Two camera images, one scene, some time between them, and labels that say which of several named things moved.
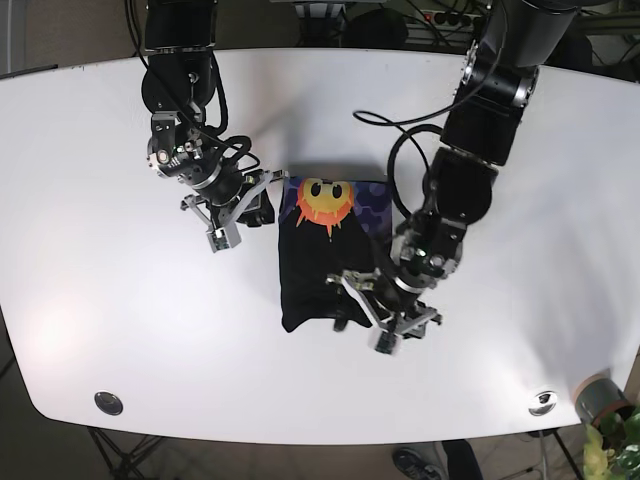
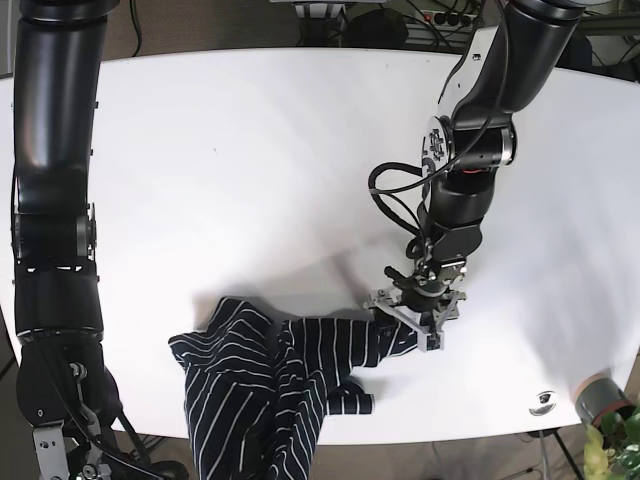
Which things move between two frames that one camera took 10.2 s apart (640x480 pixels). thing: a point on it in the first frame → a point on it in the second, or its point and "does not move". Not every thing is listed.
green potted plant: x=612 y=450 does not move
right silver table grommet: x=542 y=403 does not move
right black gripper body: x=392 y=301 → x=424 y=300
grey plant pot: x=597 y=396 does not move
